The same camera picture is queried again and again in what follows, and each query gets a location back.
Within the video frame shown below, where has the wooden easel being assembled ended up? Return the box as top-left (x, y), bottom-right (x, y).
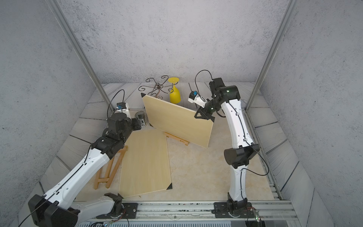
top-left (164, 132), bottom-right (190, 146)

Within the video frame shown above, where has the dark metal hanger stand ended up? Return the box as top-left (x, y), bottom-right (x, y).
top-left (138, 75), bottom-right (174, 100)

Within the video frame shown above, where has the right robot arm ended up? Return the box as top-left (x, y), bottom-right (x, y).
top-left (188, 78), bottom-right (260, 218)

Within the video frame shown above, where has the metal frame post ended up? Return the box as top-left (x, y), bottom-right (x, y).
top-left (245, 0), bottom-right (298, 111)
top-left (46, 0), bottom-right (114, 109)

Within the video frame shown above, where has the yellow plastic wine glass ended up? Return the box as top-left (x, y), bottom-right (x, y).
top-left (168, 77), bottom-right (181, 104)

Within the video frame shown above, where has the light wooden board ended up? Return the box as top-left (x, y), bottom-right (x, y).
top-left (119, 129), bottom-right (172, 198)
top-left (141, 93), bottom-right (214, 148)

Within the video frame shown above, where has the right metal frame post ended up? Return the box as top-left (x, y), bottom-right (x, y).
top-left (245, 0), bottom-right (298, 111)

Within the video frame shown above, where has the left metal frame post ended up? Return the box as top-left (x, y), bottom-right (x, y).
top-left (46, 0), bottom-right (114, 109)

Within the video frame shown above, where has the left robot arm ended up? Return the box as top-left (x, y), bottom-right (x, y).
top-left (28, 112), bottom-right (141, 227)

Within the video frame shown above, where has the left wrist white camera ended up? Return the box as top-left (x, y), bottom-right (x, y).
top-left (115, 102), bottom-right (131, 118)

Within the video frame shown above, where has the wrist white camera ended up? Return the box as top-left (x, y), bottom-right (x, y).
top-left (115, 102), bottom-right (131, 118)
top-left (188, 91), bottom-right (207, 108)

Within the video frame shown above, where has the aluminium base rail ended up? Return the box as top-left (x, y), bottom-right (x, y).
top-left (80, 200), bottom-right (301, 227)

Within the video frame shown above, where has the wooden easel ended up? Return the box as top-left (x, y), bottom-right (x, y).
top-left (93, 146), bottom-right (128, 190)

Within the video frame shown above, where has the striped ceramic mug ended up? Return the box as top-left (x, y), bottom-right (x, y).
top-left (135, 111), bottom-right (148, 128)

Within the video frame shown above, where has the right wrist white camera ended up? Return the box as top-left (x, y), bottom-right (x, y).
top-left (188, 91), bottom-right (207, 108)

